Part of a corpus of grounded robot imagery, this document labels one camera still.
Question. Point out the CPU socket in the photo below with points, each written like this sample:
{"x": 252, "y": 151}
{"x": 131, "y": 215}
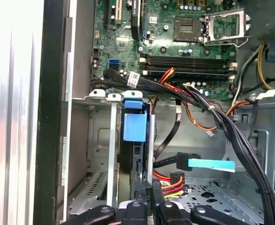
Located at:
{"x": 186, "y": 29}

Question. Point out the metal disk bay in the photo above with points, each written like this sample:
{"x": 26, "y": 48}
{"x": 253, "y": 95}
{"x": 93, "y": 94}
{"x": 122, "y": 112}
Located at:
{"x": 99, "y": 131}

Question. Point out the metal socket cover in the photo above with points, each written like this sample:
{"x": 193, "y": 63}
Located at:
{"x": 241, "y": 23}

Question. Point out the wide black expansion slot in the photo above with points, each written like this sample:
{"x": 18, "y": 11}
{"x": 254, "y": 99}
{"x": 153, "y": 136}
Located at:
{"x": 135, "y": 23}

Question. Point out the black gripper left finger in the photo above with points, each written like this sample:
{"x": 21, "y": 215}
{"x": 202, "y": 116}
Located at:
{"x": 139, "y": 211}

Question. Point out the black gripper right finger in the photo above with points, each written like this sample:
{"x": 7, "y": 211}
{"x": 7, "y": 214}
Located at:
{"x": 170, "y": 213}

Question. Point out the blue SATA port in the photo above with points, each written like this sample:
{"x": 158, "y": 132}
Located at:
{"x": 114, "y": 64}

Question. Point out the hard disk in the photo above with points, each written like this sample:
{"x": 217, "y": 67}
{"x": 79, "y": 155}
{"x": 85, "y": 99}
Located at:
{"x": 132, "y": 129}

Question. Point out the open PC case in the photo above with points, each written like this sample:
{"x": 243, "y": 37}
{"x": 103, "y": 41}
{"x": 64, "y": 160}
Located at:
{"x": 50, "y": 117}

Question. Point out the black RAM slot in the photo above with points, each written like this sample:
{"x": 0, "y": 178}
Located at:
{"x": 186, "y": 57}
{"x": 186, "y": 68}
{"x": 186, "y": 63}
{"x": 186, "y": 73}

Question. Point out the green motherboard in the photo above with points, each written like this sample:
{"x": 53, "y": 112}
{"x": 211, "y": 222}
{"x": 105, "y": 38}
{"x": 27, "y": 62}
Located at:
{"x": 132, "y": 51}

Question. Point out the thin black expansion slot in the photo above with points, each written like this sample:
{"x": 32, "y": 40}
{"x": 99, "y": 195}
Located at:
{"x": 106, "y": 11}

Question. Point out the white expansion slot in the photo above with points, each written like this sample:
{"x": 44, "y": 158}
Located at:
{"x": 118, "y": 11}

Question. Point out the blue plastic clip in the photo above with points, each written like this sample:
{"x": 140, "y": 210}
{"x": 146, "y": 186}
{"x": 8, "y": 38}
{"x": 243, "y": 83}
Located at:
{"x": 273, "y": 56}

